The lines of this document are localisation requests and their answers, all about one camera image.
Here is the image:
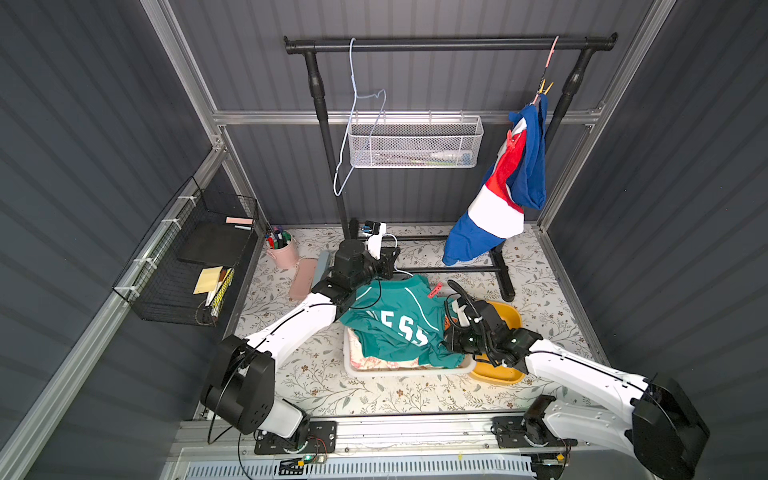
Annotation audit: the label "green jacket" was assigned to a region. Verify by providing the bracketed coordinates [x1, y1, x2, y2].
[340, 275, 465, 369]

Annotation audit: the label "red clothespin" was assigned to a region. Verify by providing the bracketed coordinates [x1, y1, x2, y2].
[428, 282, 444, 299]
[506, 130, 516, 150]

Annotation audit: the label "light blue wire hanger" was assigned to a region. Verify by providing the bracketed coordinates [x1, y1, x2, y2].
[332, 37, 388, 198]

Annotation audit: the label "pink printed jacket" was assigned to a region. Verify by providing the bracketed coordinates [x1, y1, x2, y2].
[345, 329, 432, 372]

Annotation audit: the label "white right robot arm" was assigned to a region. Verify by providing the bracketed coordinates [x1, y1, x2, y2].
[443, 280, 710, 479]

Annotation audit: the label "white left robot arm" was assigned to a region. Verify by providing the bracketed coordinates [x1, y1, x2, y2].
[200, 239, 401, 449]

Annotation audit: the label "yellow plastic tray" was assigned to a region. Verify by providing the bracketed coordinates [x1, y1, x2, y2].
[470, 301, 526, 386]

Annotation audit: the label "light blue eraser block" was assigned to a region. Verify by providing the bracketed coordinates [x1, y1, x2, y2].
[313, 250, 332, 284]

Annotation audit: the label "pink eraser block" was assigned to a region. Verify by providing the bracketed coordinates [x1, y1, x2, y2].
[289, 258, 318, 302]

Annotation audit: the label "floral table mat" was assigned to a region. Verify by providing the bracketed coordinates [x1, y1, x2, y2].
[226, 224, 593, 416]

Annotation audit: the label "pink pen cup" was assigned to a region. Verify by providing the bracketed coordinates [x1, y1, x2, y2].
[266, 226, 300, 270]

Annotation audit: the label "white plastic basket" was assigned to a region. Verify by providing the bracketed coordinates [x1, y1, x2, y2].
[343, 328, 476, 378]

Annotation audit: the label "red white blue jacket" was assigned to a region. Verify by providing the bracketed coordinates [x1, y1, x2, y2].
[442, 95, 548, 266]

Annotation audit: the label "yellow sticky notes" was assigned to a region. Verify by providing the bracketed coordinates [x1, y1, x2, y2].
[194, 266, 223, 295]

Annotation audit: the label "red clothespin on blue jacket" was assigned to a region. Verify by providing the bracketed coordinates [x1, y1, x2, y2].
[506, 130, 516, 150]

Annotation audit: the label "yellow clothespin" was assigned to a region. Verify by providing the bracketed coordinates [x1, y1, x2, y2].
[536, 78, 554, 95]

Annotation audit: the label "black clothes rack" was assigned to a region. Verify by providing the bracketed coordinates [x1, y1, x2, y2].
[283, 32, 619, 302]

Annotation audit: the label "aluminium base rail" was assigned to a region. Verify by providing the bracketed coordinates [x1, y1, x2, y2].
[165, 411, 565, 467]

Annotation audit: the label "silver mesh wall basket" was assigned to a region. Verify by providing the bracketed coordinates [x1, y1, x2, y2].
[345, 113, 485, 169]

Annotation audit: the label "black wire wall basket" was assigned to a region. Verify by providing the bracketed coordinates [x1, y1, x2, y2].
[113, 178, 259, 327]

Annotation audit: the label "pink wire hanger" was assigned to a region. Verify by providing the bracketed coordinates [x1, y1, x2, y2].
[531, 36, 560, 106]

